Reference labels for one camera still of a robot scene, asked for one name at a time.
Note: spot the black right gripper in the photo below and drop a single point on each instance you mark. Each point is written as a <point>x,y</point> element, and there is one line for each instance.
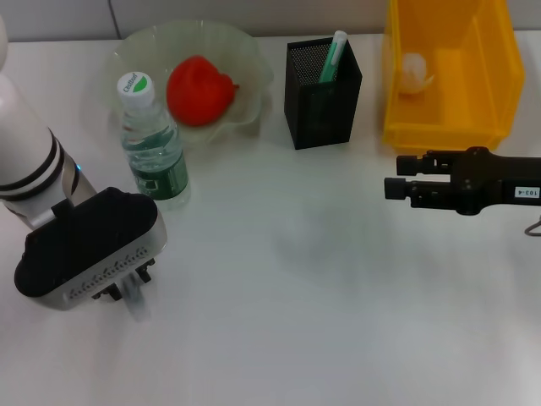
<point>486,182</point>

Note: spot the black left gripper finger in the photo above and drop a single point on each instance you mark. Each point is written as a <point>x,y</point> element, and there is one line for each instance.
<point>110,293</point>
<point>145,272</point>

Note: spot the grey marker pen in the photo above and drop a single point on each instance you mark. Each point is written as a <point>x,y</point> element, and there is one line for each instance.
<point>137,304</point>

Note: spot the clear green-label water bottle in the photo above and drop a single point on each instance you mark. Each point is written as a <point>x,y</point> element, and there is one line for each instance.
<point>156,169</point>

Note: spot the white paper ball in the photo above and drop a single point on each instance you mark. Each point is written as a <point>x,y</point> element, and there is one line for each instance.
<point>414,72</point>

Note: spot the green utility knife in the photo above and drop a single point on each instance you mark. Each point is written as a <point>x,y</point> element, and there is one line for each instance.
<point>334,59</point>

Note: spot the orange fruit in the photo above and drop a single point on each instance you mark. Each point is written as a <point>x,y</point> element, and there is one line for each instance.
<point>198,89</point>

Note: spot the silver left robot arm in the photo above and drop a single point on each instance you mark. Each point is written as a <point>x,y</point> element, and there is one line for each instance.
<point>25,148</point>

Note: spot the black mesh pen holder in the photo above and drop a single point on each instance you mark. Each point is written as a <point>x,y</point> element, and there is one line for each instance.
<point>329,118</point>

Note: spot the pale green glass fruit bowl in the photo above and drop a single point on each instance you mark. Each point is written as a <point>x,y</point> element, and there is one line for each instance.
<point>245,63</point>

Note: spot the yellow plastic bin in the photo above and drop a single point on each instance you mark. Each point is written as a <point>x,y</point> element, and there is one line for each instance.
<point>444,127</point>

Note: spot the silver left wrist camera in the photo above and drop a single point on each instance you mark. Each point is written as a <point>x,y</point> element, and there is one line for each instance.
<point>84,245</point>

